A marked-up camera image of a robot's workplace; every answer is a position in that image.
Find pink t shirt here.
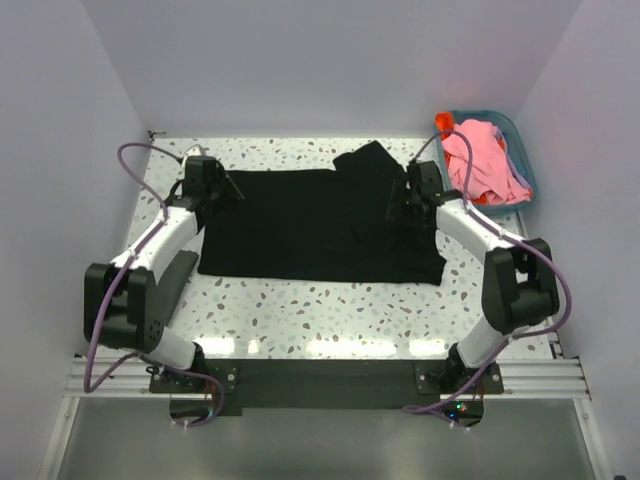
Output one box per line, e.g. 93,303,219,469
441,119,533,206

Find black t shirt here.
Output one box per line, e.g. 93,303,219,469
198,141,446,285

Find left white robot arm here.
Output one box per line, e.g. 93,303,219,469
84,153,243,392

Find folded dark green t shirt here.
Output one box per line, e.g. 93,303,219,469
152,250,199,326

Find purple cable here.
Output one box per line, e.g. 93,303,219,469
81,141,226,429
401,129,575,417

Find teal laundry basket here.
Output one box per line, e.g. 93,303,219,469
434,110,536,216

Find lavender t shirt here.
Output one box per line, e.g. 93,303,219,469
495,127,531,189

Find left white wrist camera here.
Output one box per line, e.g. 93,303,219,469
185,144,208,159

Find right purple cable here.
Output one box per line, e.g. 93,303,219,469
401,129,575,417

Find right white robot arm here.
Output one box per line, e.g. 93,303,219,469
387,160,560,393

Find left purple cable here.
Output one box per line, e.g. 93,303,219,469
81,141,226,429

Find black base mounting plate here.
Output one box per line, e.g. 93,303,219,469
146,359,472,416

